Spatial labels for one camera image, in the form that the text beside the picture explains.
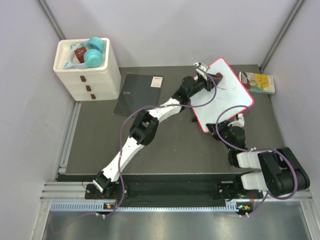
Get black notebook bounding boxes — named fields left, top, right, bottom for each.
left=113, top=73, right=163, bottom=116

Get pink framed whiteboard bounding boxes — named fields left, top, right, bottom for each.
left=191, top=57, right=255, bottom=134

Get yellow green book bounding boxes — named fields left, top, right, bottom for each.
left=238, top=71, right=275, bottom=95

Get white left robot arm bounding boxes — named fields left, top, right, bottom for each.
left=93, top=72, right=223, bottom=199

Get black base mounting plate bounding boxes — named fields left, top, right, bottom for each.
left=85, top=173, right=263, bottom=207

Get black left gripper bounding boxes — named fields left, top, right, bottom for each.
left=188, top=74, right=221, bottom=99

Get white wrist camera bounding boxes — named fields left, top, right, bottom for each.
left=228, top=113, right=245, bottom=128
left=193, top=62, right=210, bottom=81

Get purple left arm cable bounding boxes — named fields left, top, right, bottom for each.
left=96, top=63, right=218, bottom=217

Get teal cat ear headphones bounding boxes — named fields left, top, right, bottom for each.
left=63, top=36, right=105, bottom=70

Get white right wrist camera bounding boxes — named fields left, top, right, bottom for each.
left=228, top=113, right=245, bottom=128

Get grey slotted cable duct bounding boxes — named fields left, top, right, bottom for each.
left=50, top=201, right=252, bottom=213

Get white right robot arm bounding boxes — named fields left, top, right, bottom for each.
left=206, top=120, right=311, bottom=198

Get white drawer unit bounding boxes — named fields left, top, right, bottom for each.
left=53, top=37, right=121, bottom=102

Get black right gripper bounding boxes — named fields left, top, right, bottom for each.
left=206, top=120, right=234, bottom=152

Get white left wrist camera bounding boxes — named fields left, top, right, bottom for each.
left=193, top=62, right=210, bottom=81

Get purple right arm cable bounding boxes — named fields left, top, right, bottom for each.
left=215, top=105, right=300, bottom=217

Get brown cube toy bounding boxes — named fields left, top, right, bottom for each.
left=74, top=46, right=87, bottom=64

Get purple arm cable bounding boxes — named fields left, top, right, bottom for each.
left=96, top=63, right=218, bottom=217
left=215, top=105, right=300, bottom=217

